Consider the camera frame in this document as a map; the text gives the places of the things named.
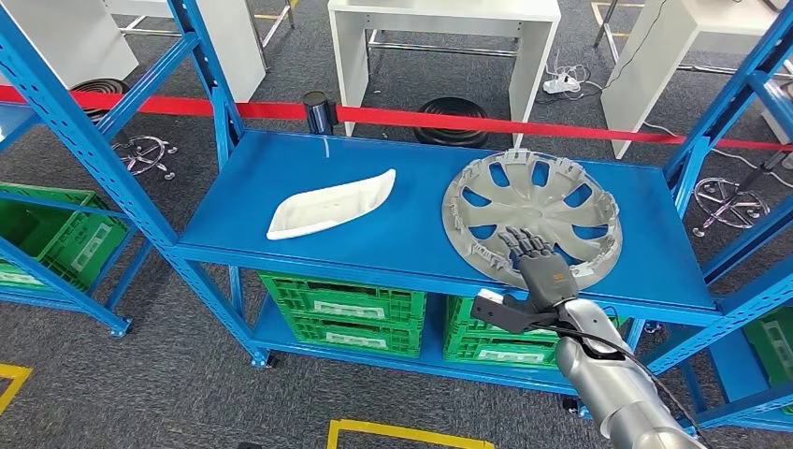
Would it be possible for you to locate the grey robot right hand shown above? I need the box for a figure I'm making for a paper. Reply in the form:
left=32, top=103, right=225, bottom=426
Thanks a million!
left=497, top=224, right=582, bottom=312

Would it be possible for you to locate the grey wheel hubcap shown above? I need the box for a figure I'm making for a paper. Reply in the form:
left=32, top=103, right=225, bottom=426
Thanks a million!
left=440, top=148, right=624, bottom=291

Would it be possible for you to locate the blue metal shelf rack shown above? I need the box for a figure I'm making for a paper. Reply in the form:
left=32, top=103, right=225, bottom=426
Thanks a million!
left=0, top=0, right=793, bottom=417
left=0, top=102, right=153, bottom=339
left=671, top=195, right=793, bottom=435

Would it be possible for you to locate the white plastic trim part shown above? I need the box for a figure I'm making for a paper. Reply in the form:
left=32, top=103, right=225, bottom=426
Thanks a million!
left=266, top=168, right=397, bottom=241

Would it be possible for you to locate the green plastic crate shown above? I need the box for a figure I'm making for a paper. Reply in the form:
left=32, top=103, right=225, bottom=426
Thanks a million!
left=256, top=270, right=428, bottom=329
left=0, top=182, right=128, bottom=293
left=444, top=295, right=628, bottom=346
left=742, top=306, right=793, bottom=416
left=442, top=334, right=562, bottom=371
left=281, top=312, right=425, bottom=359

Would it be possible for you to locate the red barrier belt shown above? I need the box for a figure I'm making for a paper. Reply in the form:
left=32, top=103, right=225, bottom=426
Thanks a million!
left=0, top=85, right=306, bottom=122
left=336, top=105, right=793, bottom=153

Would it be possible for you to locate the black round stanchion base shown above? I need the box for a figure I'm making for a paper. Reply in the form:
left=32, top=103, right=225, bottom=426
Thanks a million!
left=67, top=77, right=131, bottom=123
left=413, top=96, right=491, bottom=149

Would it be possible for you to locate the white power strip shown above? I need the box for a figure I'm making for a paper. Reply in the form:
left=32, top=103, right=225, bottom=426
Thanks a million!
left=543, top=73, right=584, bottom=95

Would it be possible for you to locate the chrome chair base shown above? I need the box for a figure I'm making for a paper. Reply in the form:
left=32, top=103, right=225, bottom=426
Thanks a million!
left=690, top=176, right=772, bottom=239
left=111, top=135, right=179, bottom=181

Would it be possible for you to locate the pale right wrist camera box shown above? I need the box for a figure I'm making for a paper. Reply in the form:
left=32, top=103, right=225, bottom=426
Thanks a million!
left=469, top=287, right=535, bottom=336

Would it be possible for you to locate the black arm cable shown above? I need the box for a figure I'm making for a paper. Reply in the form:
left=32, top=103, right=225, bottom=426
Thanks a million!
left=539, top=322, right=711, bottom=447

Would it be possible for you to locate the black barrier post head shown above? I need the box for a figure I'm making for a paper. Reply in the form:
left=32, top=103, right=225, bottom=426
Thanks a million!
left=302, top=91, right=339, bottom=137

